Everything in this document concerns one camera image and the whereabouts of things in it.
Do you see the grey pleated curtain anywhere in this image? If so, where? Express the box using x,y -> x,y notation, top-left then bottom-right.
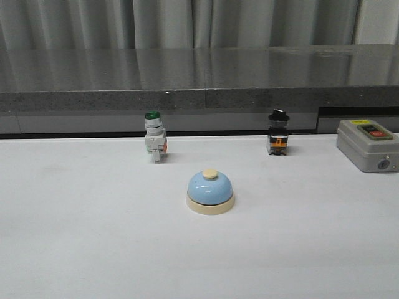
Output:
1,1 -> 398,50

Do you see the black rotary selector switch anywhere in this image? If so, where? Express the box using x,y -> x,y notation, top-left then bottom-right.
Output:
266,109 -> 290,156

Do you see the grey stone counter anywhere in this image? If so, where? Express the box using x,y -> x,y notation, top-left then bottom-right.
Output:
1,45 -> 398,138

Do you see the blue cream desk bell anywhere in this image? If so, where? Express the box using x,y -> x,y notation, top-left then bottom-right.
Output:
186,169 -> 235,215

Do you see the grey control switch box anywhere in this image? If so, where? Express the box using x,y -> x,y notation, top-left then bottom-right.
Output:
337,120 -> 398,173

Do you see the green push button switch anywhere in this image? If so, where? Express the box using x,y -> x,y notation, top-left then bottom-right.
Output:
145,111 -> 168,163

